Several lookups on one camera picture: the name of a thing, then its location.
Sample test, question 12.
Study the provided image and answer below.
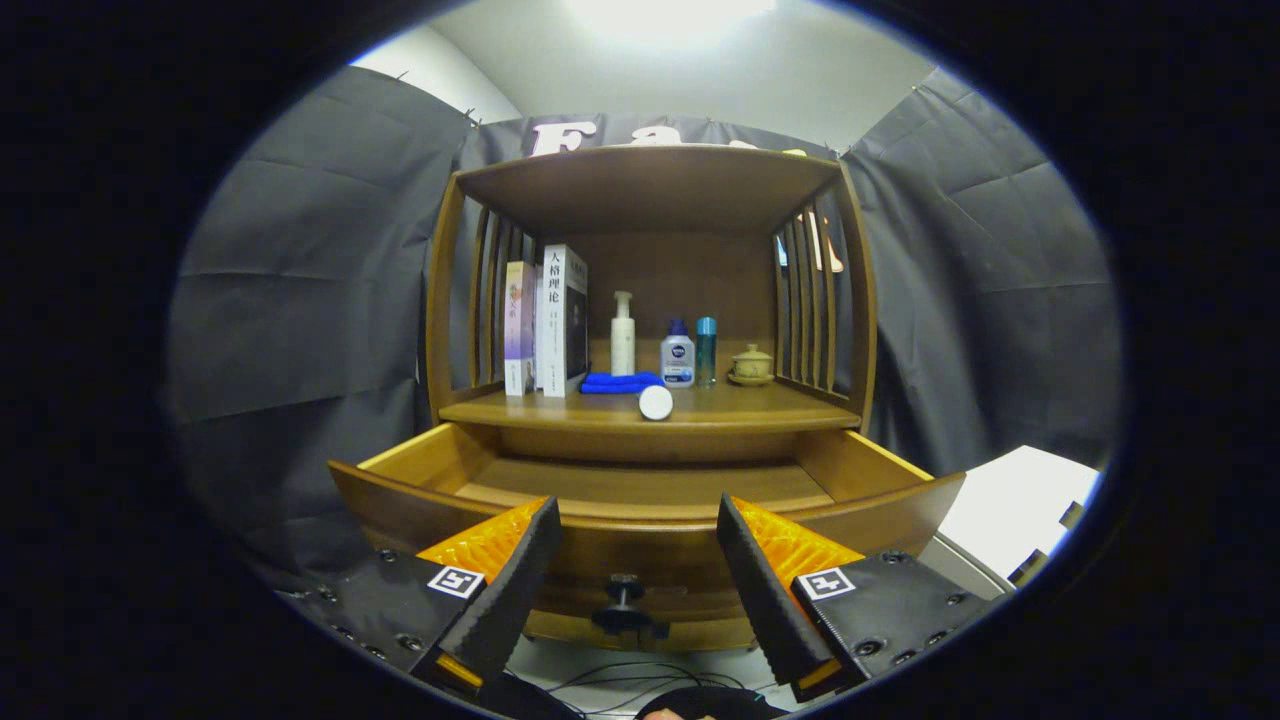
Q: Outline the white thick book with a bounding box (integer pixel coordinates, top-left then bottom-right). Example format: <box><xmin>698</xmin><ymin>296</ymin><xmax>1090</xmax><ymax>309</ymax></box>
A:
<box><xmin>535</xmin><ymin>243</ymin><xmax>590</xmax><ymax>399</ymax></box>

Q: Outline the white pump bottle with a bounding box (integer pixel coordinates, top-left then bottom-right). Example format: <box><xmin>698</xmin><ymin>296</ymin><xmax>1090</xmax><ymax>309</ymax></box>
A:
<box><xmin>610</xmin><ymin>290</ymin><xmax>637</xmax><ymax>377</ymax></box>

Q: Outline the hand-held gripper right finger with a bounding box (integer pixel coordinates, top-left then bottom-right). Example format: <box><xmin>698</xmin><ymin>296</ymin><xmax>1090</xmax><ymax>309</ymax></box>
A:
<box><xmin>714</xmin><ymin>493</ymin><xmax>1011</xmax><ymax>703</ymax></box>

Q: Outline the wooden countertop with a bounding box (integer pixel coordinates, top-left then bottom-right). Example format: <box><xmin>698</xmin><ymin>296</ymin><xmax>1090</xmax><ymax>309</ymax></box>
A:
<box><xmin>438</xmin><ymin>340</ymin><xmax>863</xmax><ymax>433</ymax></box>

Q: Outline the white bottle with blue cap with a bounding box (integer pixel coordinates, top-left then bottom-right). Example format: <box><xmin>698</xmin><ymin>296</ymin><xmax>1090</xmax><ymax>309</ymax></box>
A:
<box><xmin>660</xmin><ymin>318</ymin><xmax>696</xmax><ymax>389</ymax></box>

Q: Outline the beige lidded tea cup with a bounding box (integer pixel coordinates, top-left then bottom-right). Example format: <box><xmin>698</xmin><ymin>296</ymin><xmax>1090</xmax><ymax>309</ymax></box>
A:
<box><xmin>727</xmin><ymin>343</ymin><xmax>775</xmax><ymax>387</ymax></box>

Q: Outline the blue folded towel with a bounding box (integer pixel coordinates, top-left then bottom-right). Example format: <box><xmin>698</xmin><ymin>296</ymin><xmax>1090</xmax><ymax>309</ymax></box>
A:
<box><xmin>580</xmin><ymin>371</ymin><xmax>665</xmax><ymax>395</ymax></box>

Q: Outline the purple book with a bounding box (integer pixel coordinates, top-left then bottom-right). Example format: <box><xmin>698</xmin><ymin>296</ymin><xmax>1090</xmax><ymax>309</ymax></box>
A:
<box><xmin>504</xmin><ymin>261</ymin><xmax>538</xmax><ymax>397</ymax></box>

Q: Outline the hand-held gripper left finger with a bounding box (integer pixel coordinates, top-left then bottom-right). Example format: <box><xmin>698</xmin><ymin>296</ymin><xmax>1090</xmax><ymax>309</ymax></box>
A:
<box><xmin>285</xmin><ymin>495</ymin><xmax>564</xmax><ymax>701</ymax></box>

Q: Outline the brown wooden cabinet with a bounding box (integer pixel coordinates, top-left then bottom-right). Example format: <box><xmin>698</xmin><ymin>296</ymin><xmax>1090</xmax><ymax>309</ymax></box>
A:
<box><xmin>425</xmin><ymin>143</ymin><xmax>881</xmax><ymax>651</ymax></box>

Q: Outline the ceiling light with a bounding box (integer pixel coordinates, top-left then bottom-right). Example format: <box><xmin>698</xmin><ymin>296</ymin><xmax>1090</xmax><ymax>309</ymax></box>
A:
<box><xmin>565</xmin><ymin>0</ymin><xmax>779</xmax><ymax>43</ymax></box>

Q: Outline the white flat panel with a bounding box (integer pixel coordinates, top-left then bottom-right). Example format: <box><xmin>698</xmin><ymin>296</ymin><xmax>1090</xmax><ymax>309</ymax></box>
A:
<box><xmin>938</xmin><ymin>445</ymin><xmax>1101</xmax><ymax>581</ymax></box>

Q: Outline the brown wooden drawer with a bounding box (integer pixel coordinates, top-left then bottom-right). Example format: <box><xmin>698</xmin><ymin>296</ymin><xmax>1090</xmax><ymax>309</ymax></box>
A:
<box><xmin>328</xmin><ymin>420</ymin><xmax>967</xmax><ymax>641</ymax></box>

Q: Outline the black backdrop cloth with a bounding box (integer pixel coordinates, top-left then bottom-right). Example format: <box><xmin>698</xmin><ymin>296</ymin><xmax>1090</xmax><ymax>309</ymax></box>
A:
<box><xmin>165</xmin><ymin>65</ymin><xmax>1123</xmax><ymax>591</ymax></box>

